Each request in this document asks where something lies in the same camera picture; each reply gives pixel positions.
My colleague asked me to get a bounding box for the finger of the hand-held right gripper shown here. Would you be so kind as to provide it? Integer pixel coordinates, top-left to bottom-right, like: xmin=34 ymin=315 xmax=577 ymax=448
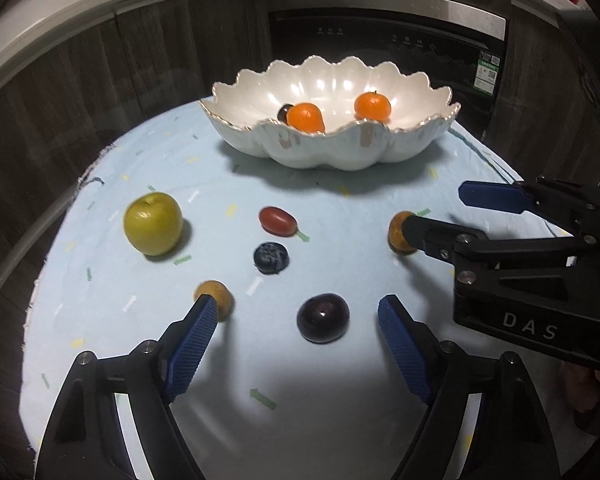
xmin=402 ymin=212 xmax=581 ymax=273
xmin=458 ymin=176 xmax=600 ymax=248

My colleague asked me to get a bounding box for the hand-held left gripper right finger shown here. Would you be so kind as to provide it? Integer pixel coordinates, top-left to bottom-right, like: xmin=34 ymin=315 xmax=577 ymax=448
xmin=377 ymin=295 xmax=561 ymax=480

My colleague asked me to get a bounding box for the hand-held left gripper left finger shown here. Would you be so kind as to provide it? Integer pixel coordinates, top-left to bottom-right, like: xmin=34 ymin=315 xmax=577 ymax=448
xmin=34 ymin=294 xmax=218 ymax=480

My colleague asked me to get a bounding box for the brown longan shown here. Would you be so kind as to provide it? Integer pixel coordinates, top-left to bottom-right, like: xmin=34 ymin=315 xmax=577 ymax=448
xmin=387 ymin=211 xmax=417 ymax=255
xmin=194 ymin=280 xmax=234 ymax=322

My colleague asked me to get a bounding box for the blueberry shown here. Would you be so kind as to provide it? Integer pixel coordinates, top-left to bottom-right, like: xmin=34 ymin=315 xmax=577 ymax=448
xmin=253 ymin=242 xmax=290 ymax=275

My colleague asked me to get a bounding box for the white scalloped bowl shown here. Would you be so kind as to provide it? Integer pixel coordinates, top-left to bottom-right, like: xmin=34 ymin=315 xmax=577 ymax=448
xmin=200 ymin=55 xmax=462 ymax=172

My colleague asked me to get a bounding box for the green apple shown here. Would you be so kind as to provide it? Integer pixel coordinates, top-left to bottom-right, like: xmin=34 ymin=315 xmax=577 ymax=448
xmin=123 ymin=192 xmax=184 ymax=257

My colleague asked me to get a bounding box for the mandarin orange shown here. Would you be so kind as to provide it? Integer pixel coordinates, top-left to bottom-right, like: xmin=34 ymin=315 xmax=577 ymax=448
xmin=286 ymin=102 xmax=326 ymax=134
xmin=354 ymin=91 xmax=392 ymax=123

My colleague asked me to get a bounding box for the red cherry tomato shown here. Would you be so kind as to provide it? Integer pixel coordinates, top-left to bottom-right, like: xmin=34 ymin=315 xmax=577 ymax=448
xmin=259 ymin=206 xmax=298 ymax=237

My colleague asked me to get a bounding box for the person's right hand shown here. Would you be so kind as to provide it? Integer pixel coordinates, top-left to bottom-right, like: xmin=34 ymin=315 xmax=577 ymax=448
xmin=562 ymin=360 xmax=600 ymax=436

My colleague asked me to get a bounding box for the light blue patterned tablecloth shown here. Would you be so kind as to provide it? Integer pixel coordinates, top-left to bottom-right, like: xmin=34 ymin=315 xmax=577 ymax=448
xmin=20 ymin=100 xmax=573 ymax=480

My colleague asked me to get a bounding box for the built-in black oven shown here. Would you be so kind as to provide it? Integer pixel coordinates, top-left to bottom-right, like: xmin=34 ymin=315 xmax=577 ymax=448
xmin=267 ymin=7 xmax=508 ymax=141

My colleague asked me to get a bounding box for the wide dark wood cabinet door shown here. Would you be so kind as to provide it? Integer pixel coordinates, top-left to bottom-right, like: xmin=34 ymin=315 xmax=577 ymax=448
xmin=0 ymin=7 xmax=118 ymax=286

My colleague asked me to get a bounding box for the narrow dark wood cabinet door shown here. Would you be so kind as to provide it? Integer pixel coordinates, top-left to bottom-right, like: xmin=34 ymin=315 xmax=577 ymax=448
xmin=114 ymin=0 xmax=261 ymax=128

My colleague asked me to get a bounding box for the white kitchen countertop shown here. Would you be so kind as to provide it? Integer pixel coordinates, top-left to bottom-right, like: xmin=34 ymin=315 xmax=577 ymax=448
xmin=0 ymin=0 xmax=596 ymax=106

